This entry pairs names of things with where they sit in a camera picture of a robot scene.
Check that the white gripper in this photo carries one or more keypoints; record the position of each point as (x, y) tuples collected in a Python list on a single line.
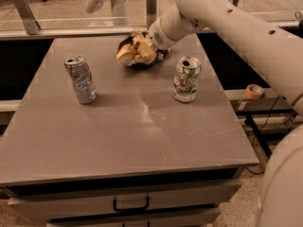
[(158, 36)]

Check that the brown chip bag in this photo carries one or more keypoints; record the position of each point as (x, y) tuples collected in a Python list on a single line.
[(126, 51)]

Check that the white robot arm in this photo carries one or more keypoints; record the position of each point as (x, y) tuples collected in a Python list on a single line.
[(278, 56)]

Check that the white green 7up can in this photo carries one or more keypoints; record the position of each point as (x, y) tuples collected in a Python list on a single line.
[(185, 80)]

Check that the silver redbull can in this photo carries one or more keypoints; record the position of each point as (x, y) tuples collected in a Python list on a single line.
[(81, 77)]

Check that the orange tape roll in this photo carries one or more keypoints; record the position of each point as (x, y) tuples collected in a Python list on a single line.
[(254, 91)]

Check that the black metal stand leg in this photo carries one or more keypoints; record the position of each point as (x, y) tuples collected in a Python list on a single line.
[(257, 132)]

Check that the grey cabinet top drawer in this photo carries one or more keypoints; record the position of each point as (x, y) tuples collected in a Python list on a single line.
[(100, 202)]

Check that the grey cabinet drawer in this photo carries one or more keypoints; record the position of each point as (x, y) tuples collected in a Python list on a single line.
[(177, 218), (100, 202)]

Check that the grey cabinet lower drawer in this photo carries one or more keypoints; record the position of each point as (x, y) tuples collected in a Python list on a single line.
[(177, 218)]

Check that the middle metal railing bracket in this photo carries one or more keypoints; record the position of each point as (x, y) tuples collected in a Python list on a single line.
[(151, 10)]

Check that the metal railing bracket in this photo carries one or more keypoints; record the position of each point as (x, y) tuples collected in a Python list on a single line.
[(30, 24), (151, 10)]

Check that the left metal railing bracket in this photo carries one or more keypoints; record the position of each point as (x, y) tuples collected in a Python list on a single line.
[(30, 24)]

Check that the black drawer handle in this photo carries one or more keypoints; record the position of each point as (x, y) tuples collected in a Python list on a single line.
[(130, 204)]

